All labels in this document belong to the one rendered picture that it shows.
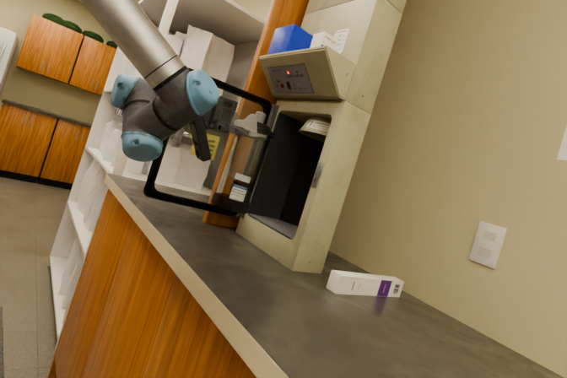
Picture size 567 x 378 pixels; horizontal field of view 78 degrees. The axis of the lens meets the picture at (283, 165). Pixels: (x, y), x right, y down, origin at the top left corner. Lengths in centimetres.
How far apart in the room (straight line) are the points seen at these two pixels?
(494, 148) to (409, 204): 31
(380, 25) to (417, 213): 60
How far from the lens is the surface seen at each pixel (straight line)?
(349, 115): 97
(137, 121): 73
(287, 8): 132
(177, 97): 67
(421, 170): 127
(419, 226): 123
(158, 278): 100
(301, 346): 60
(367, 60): 101
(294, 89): 107
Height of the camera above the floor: 118
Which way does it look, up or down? 1 degrees up
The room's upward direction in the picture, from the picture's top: 18 degrees clockwise
